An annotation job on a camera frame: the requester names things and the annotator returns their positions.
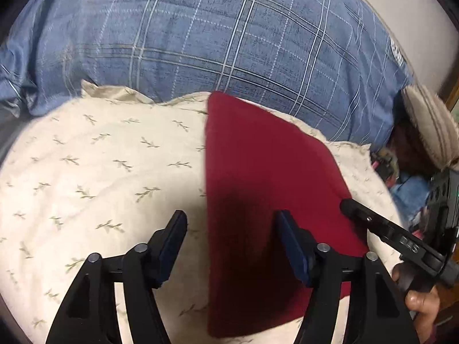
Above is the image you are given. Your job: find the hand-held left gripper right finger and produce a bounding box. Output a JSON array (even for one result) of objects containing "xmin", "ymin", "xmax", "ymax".
[{"xmin": 275, "ymin": 210, "xmax": 420, "ymax": 344}]

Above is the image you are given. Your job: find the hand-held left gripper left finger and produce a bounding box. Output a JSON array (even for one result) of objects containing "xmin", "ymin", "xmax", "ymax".
[{"xmin": 45, "ymin": 210, "xmax": 188, "ymax": 344}]

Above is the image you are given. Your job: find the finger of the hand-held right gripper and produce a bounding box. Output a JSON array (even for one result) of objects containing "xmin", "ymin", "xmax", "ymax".
[{"xmin": 340, "ymin": 199, "xmax": 446, "ymax": 277}]

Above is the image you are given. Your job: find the dark red garment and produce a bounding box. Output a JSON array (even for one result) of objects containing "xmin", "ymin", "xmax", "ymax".
[{"xmin": 205, "ymin": 91, "xmax": 370, "ymax": 338}]

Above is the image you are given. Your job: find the person's right hand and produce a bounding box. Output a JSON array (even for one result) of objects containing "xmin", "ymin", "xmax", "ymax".
[{"xmin": 392, "ymin": 266, "xmax": 443, "ymax": 344}]

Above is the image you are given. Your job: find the light blue cloth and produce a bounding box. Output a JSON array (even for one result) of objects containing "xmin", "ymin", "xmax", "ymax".
[{"xmin": 390, "ymin": 177, "xmax": 431, "ymax": 217}]

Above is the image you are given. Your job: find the pink multicoloured item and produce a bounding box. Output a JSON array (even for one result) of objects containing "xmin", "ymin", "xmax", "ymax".
[{"xmin": 371, "ymin": 148, "xmax": 399, "ymax": 181}]

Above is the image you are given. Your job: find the beige ribbed cushion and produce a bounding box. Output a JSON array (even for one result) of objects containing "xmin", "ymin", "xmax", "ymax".
[{"xmin": 401, "ymin": 84, "xmax": 459, "ymax": 170}]

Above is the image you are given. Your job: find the cream leaf-print pillow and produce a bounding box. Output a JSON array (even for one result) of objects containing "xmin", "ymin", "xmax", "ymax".
[{"xmin": 0, "ymin": 79, "xmax": 402, "ymax": 344}]

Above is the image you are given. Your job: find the blue plaid pillow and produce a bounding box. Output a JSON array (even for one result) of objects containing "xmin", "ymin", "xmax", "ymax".
[{"xmin": 0, "ymin": 0, "xmax": 413, "ymax": 151}]

